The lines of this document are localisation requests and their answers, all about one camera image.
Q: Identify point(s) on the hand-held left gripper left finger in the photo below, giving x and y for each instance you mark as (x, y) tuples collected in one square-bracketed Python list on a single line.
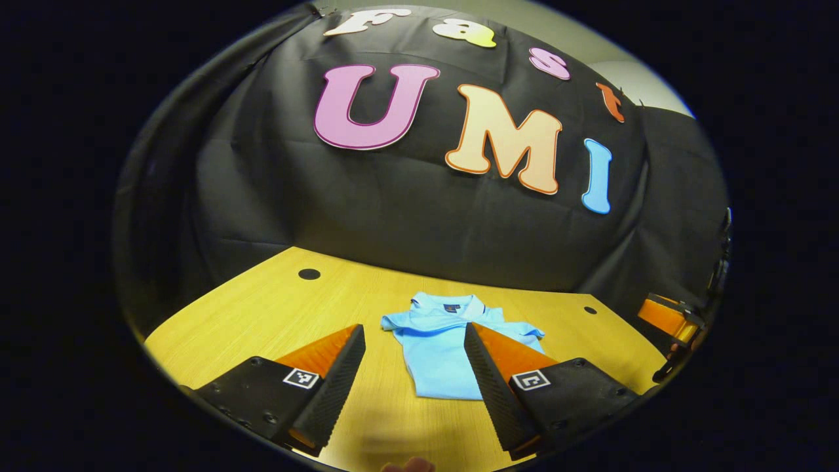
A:
[(337, 383)]

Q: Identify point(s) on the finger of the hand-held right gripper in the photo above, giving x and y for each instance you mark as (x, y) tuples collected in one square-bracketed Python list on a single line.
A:
[(662, 318)]

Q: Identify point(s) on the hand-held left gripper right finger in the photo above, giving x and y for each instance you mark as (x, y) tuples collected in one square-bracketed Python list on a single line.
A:
[(491, 387)]

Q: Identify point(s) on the light blue T-shirt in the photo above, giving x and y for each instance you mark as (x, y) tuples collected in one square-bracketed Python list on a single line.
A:
[(432, 354)]

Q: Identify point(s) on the black backdrop cloth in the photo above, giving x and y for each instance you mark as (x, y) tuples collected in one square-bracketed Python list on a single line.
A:
[(393, 210)]

